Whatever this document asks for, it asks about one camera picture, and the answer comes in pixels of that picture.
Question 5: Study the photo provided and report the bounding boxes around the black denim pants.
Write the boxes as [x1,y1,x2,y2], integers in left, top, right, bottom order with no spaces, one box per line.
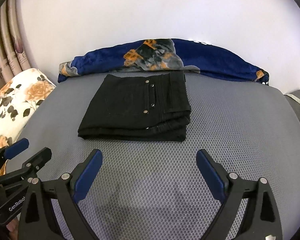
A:
[78,71,191,142]

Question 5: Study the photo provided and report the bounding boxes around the person's left hand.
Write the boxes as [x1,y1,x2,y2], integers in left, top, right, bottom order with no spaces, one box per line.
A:
[6,217,19,240]

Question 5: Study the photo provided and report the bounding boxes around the white floral pillow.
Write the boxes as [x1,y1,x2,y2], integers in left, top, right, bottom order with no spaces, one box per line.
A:
[0,68,57,177]

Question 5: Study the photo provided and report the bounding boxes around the beige curtain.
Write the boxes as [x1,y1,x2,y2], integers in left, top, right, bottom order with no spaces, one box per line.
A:
[0,0,31,89]

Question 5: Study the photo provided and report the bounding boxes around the grey mesh mattress cover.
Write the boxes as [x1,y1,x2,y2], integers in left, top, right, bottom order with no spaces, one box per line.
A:
[5,70,300,240]

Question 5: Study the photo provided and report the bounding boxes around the blue floral blanket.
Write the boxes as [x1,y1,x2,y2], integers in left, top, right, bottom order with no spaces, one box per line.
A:
[58,38,269,85]

